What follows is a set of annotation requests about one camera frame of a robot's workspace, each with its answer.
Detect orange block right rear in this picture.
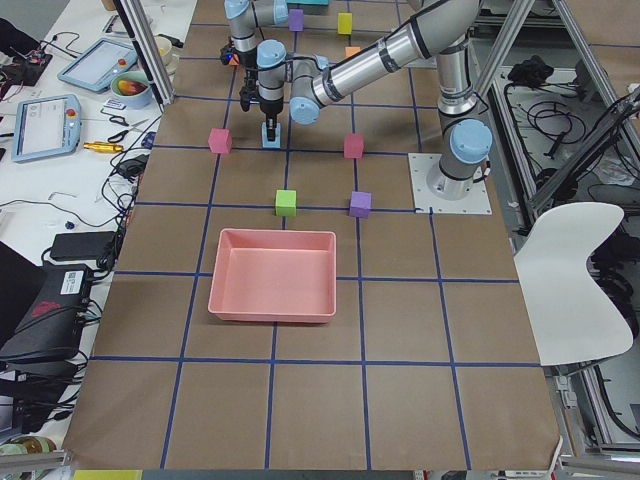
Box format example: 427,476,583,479
345,46,361,58

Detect black computer box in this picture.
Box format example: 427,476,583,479
1,264,93,364

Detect purple block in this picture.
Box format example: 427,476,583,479
288,9,304,32
348,191,372,218

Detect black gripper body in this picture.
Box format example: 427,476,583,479
220,41,258,89
240,85,284,119

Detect cream bowl with lemon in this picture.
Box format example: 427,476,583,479
154,35,175,74

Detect blue teach pendant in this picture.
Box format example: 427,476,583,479
11,94,81,163
57,38,138,92

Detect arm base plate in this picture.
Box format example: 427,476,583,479
408,153,492,215

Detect pink tray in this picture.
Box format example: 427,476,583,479
208,228,337,324

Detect black power adapter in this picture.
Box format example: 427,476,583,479
49,231,115,261

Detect green block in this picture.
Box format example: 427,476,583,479
275,189,297,217

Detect teal tray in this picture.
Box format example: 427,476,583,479
287,0,330,7

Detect blue teach pendant far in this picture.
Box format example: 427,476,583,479
57,38,138,92

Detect brass cylinder tool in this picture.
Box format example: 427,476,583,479
83,142,124,154

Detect black scissors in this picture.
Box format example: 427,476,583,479
107,119,146,144

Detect light blue block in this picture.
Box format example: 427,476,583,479
261,122,281,149

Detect yellow block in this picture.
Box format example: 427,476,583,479
337,12,353,35

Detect white chair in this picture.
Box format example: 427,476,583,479
514,202,633,366

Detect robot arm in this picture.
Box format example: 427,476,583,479
224,1,482,146
220,0,288,91

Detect pink block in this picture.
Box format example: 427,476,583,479
343,133,364,159
208,128,232,154

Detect blue teach pendant near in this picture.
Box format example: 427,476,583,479
11,94,81,163

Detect green bowl with fruit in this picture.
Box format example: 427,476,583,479
110,71,153,109

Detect aluminium frame post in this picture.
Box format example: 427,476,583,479
114,0,175,106

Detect purple block right side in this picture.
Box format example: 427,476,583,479
288,9,304,32

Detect purple block left side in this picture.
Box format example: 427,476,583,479
348,191,372,218

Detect pink block left front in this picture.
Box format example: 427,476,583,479
208,128,232,154

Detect pink block left rear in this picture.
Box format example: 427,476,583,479
343,133,364,159

